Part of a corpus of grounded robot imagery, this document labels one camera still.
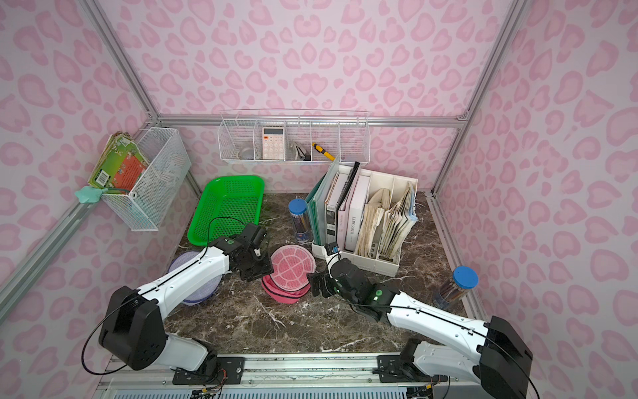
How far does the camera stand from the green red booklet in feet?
2.22

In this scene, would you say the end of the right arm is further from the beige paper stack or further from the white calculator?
the white calculator

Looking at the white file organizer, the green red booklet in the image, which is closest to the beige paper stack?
the white file organizer

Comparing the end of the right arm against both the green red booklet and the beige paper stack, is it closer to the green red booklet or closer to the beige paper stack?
the beige paper stack

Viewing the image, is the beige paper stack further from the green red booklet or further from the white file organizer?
the green red booklet

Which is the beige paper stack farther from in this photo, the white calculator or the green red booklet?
the green red booklet
